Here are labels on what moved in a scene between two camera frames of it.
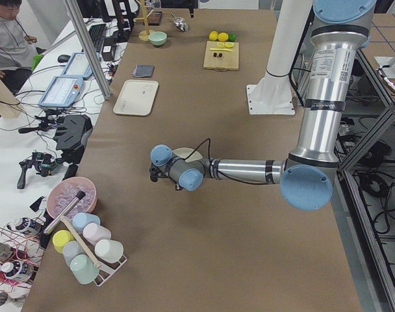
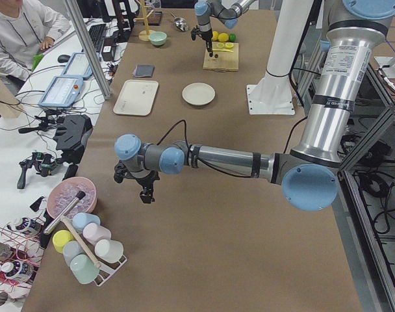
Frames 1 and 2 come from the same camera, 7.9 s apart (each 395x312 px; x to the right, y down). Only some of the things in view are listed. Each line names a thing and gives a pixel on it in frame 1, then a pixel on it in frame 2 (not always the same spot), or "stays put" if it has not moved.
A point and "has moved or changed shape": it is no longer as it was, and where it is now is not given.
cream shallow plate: x=185 y=152 has moved or changed shape
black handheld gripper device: x=45 y=162 stays put
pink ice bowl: x=63 y=193 stays put
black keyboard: x=97 y=32 stays put
